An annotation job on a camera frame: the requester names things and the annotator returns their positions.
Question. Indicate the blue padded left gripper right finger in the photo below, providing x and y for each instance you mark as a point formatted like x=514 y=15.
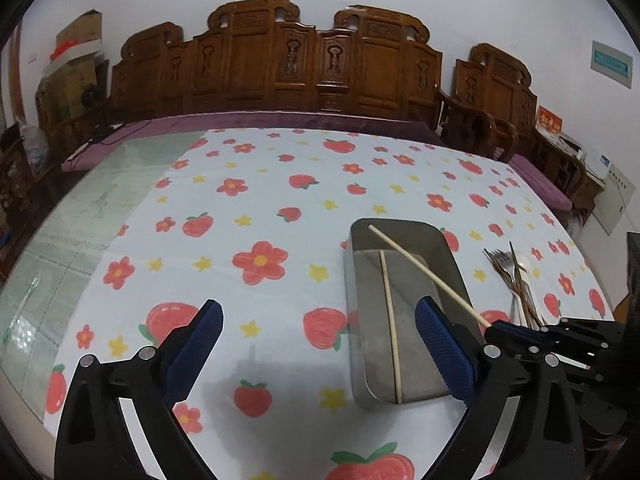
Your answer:
x=455 y=363

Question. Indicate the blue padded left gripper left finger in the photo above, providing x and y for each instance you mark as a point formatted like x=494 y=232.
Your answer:
x=186 y=350

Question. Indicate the light wooden chopstick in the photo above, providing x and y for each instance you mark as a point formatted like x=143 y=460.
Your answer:
x=439 y=282
x=394 y=346

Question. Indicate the rectangular metal tray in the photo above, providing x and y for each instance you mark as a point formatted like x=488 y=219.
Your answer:
x=371 y=366

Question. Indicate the strawberry flower tablecloth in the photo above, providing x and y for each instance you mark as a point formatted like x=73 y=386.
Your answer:
x=259 y=220

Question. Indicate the purple armchair cushion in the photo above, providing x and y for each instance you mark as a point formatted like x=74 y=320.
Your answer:
x=540 y=184

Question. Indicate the wooden side table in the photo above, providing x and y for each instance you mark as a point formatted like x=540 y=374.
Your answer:
x=566 y=171

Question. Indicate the white router box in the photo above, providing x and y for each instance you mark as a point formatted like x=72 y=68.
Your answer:
x=597 y=163

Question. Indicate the wooden chair at left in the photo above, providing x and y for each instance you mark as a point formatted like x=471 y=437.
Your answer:
x=24 y=200

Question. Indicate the purple sofa cushion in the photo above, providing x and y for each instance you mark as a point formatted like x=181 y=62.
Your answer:
x=413 y=130

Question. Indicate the carved wooden armchair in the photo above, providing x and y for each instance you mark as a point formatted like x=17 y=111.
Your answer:
x=492 y=112

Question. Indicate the red greeting card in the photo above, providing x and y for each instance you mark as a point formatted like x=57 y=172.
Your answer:
x=548 y=121

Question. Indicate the stacked cardboard boxes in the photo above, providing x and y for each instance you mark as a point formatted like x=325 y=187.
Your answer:
x=75 y=76

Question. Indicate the carved wooden sofa bench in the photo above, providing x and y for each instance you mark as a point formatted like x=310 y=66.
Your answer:
x=257 y=55

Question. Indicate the white lower wall cabinet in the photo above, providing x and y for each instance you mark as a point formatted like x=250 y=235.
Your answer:
x=611 y=204

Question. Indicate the wall electrical panel box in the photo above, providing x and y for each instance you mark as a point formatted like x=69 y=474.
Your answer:
x=612 y=63

